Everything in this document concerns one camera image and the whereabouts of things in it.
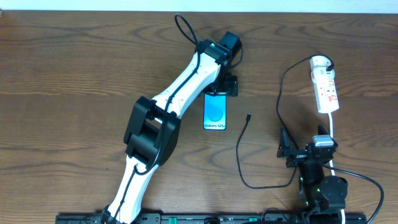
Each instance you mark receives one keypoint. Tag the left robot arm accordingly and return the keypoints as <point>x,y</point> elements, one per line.
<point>153,128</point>

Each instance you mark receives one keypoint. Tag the Samsung Galaxy smartphone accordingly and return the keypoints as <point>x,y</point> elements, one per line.
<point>214,115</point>

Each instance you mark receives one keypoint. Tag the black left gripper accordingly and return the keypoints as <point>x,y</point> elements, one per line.
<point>226,89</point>

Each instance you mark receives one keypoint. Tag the white power strip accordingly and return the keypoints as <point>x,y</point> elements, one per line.
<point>325,90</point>

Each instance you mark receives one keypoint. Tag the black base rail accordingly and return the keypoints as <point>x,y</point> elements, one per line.
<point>156,218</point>

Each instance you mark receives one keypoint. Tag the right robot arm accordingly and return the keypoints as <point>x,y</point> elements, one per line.
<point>324,194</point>

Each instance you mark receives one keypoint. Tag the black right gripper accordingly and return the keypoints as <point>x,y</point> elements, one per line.
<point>300,156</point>

